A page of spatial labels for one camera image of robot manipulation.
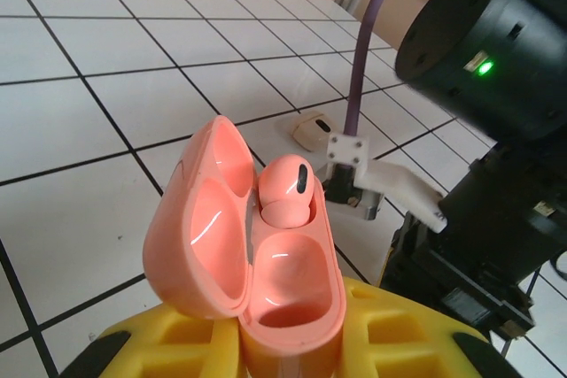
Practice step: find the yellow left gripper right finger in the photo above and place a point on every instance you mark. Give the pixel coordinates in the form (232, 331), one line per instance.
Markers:
(398, 342)

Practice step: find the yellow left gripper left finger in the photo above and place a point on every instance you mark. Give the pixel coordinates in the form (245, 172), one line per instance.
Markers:
(177, 347)

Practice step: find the pink earbud charging case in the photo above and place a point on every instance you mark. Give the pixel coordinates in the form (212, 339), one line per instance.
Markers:
(221, 227)

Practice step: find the beige earbud charging case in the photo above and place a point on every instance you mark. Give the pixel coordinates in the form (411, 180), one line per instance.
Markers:
(310, 132)

